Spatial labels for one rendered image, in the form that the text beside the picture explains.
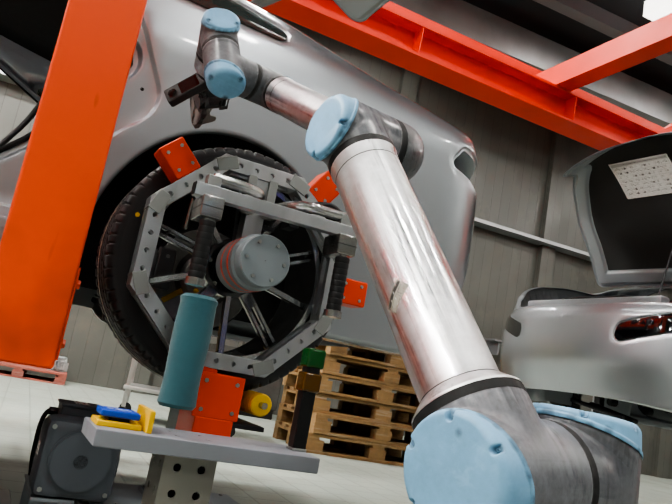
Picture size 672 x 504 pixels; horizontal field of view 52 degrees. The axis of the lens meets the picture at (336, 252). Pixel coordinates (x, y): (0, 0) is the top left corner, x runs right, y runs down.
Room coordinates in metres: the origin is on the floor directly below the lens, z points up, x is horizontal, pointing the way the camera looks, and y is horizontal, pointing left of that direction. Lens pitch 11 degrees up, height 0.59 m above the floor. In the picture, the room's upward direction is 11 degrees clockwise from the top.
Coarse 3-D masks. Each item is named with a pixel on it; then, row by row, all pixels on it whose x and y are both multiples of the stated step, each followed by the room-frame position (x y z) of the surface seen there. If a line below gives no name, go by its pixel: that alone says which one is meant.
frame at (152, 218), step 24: (216, 168) 1.72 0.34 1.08; (240, 168) 1.73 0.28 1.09; (264, 168) 1.75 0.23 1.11; (168, 192) 1.66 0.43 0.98; (288, 192) 1.83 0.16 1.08; (144, 216) 1.68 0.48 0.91; (144, 240) 1.65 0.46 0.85; (144, 264) 1.65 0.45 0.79; (144, 288) 1.65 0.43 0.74; (144, 312) 1.70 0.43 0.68; (312, 312) 1.90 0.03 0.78; (168, 336) 1.69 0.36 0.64; (288, 336) 1.87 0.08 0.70; (312, 336) 1.85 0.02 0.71; (216, 360) 1.79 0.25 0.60; (240, 360) 1.77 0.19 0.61; (264, 360) 1.80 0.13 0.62
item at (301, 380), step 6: (300, 372) 1.47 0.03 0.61; (306, 372) 1.45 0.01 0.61; (300, 378) 1.47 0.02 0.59; (306, 378) 1.45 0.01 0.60; (312, 378) 1.45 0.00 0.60; (318, 378) 1.46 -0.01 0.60; (300, 384) 1.46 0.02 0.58; (306, 384) 1.45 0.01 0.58; (312, 384) 1.46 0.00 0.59; (318, 384) 1.46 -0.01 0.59; (300, 390) 1.46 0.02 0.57; (306, 390) 1.45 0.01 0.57; (312, 390) 1.46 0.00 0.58; (318, 390) 1.46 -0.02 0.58
